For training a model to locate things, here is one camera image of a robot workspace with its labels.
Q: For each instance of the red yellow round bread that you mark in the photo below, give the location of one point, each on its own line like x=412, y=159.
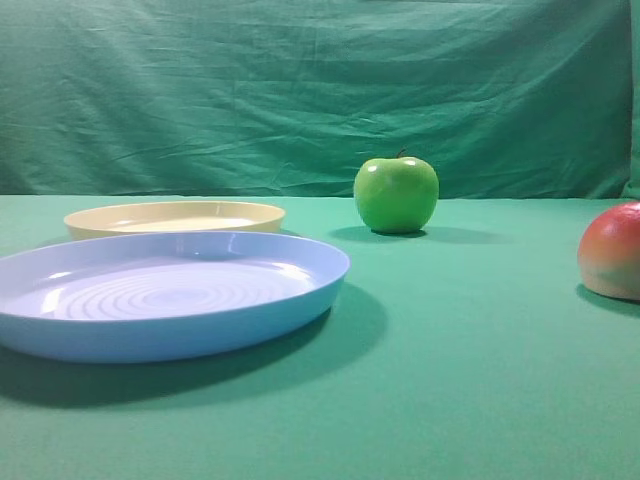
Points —
x=608, y=253

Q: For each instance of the blue plastic plate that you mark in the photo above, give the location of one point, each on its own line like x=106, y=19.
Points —
x=164, y=296

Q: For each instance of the yellow plastic plate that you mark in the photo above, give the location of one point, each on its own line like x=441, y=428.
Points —
x=174, y=216

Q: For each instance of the green apple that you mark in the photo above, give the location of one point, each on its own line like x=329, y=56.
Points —
x=396, y=195

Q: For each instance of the green table cloth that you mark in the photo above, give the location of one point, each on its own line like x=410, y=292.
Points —
x=470, y=351

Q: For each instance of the green backdrop cloth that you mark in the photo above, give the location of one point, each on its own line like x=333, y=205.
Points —
x=505, y=99

